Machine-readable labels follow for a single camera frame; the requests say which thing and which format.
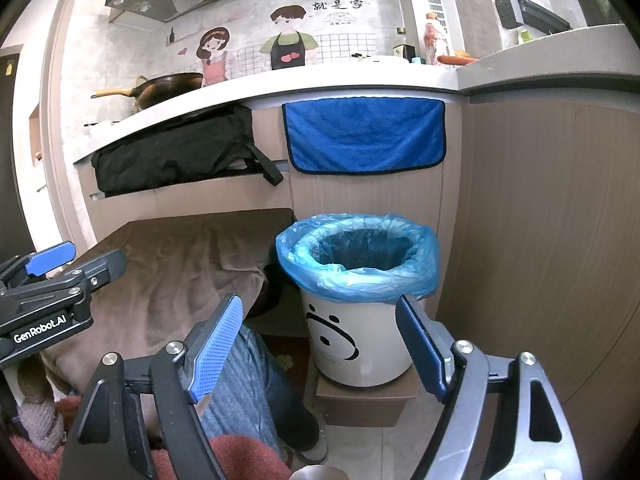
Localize cartoon boy wall sticker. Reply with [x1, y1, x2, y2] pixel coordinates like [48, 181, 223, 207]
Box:
[260, 5, 318, 71]

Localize person's leg in jeans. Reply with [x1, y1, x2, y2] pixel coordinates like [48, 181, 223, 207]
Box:
[197, 325, 321, 456]

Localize person's left forearm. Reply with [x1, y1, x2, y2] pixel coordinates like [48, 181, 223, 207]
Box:
[12, 397, 68, 448]

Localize white vented panel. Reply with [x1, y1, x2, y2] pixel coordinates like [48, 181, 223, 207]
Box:
[395, 0, 458, 58]

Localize black knife rack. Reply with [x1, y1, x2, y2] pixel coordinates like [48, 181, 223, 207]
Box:
[516, 0, 572, 35]

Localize person's left hand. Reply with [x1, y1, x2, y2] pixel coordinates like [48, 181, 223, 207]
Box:
[17, 357, 56, 406]

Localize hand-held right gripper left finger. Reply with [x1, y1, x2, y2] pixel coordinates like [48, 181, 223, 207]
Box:
[59, 294, 246, 480]

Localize brown box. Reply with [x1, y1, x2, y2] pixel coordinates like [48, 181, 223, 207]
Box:
[314, 360, 420, 428]

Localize brown blanket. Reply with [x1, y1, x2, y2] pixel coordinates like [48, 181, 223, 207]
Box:
[37, 207, 296, 396]

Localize black utensil holder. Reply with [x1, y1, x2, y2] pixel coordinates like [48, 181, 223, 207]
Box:
[495, 0, 521, 30]

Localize dark door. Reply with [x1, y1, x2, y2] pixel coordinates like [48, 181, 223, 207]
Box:
[0, 45, 31, 261]

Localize white cup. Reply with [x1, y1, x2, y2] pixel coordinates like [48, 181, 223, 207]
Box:
[290, 465, 351, 480]

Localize white trash bin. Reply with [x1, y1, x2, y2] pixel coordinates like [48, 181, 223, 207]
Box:
[299, 290, 418, 388]

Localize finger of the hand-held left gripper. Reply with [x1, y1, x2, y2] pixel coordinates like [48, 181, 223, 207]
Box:
[0, 241, 77, 291]
[0, 249, 128, 311]

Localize black bag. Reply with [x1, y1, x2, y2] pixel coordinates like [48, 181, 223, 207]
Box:
[90, 105, 285, 195]

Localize person's shoe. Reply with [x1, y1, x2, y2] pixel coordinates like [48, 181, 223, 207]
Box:
[285, 430, 331, 466]

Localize plastic bottle with red contents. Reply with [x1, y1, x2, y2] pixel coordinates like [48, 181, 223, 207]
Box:
[424, 12, 451, 65]

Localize blue towel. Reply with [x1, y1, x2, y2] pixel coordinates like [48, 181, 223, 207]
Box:
[281, 99, 447, 175]

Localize black wok with wooden handle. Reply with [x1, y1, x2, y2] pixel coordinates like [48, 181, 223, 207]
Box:
[91, 72, 205, 111]

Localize red fleece garment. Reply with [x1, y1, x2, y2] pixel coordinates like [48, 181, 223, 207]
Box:
[10, 395, 293, 480]

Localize cartoon girl wall sticker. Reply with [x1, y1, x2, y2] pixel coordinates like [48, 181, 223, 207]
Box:
[196, 27, 232, 88]

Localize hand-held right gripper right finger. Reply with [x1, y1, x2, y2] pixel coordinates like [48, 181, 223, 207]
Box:
[395, 296, 586, 480]

